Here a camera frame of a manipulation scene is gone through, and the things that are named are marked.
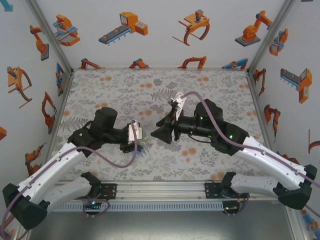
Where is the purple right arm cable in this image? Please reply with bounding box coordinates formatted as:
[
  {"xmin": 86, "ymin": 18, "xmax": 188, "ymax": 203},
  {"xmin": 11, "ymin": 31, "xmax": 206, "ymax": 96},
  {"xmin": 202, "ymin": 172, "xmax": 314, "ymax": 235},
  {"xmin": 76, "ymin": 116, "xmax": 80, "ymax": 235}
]
[{"xmin": 181, "ymin": 91, "xmax": 320, "ymax": 218}]

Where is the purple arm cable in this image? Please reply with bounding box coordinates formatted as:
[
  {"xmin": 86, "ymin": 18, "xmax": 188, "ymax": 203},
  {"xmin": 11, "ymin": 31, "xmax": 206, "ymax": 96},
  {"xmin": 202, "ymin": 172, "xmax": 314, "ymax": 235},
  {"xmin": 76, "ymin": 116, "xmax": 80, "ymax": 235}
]
[
  {"xmin": 0, "ymin": 121, "xmax": 140, "ymax": 236},
  {"xmin": 181, "ymin": 91, "xmax": 320, "ymax": 218}
]

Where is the aluminium frame post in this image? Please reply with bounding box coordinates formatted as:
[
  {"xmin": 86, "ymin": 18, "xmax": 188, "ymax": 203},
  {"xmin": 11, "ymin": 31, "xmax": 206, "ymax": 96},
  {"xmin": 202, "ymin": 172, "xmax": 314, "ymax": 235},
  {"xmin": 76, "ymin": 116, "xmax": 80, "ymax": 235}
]
[
  {"xmin": 246, "ymin": 0, "xmax": 298, "ymax": 76},
  {"xmin": 26, "ymin": 0, "xmax": 75, "ymax": 76}
]

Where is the floral tablecloth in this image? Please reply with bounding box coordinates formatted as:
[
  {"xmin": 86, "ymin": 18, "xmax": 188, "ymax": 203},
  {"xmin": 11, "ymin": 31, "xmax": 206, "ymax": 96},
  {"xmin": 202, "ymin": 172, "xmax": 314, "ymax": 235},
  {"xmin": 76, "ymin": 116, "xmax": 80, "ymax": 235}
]
[{"xmin": 47, "ymin": 68, "xmax": 276, "ymax": 182}]

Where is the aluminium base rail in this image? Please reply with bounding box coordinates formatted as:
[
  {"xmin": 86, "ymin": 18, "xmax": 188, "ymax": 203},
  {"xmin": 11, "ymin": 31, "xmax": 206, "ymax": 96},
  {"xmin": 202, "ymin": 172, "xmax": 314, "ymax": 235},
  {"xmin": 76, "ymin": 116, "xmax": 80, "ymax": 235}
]
[{"xmin": 53, "ymin": 180, "xmax": 278, "ymax": 201}]

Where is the grey slotted cable duct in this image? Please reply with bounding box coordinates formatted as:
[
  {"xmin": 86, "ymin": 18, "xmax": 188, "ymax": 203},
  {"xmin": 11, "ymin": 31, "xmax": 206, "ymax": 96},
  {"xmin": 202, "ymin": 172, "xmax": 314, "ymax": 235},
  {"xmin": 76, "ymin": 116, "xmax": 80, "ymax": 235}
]
[{"xmin": 51, "ymin": 201, "xmax": 225, "ymax": 213}]

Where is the clear bottle with green label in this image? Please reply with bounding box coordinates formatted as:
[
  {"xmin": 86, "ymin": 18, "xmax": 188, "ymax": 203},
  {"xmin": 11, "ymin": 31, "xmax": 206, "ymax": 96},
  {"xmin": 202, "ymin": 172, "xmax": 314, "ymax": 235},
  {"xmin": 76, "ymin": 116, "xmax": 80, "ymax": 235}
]
[{"xmin": 136, "ymin": 131, "xmax": 154, "ymax": 151}]

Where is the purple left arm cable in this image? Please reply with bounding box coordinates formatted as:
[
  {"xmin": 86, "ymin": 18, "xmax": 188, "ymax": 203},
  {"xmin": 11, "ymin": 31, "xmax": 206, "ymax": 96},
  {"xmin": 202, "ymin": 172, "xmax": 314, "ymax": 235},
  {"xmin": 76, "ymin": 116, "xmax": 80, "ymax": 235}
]
[{"xmin": 0, "ymin": 121, "xmax": 140, "ymax": 236}]

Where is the aluminium side rail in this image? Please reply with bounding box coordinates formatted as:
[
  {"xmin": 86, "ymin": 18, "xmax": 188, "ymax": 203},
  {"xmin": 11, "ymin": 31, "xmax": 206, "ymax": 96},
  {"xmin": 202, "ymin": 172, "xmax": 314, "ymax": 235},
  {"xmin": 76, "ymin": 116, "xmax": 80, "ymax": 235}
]
[
  {"xmin": 43, "ymin": 71, "xmax": 76, "ymax": 161},
  {"xmin": 246, "ymin": 71, "xmax": 272, "ymax": 148}
]

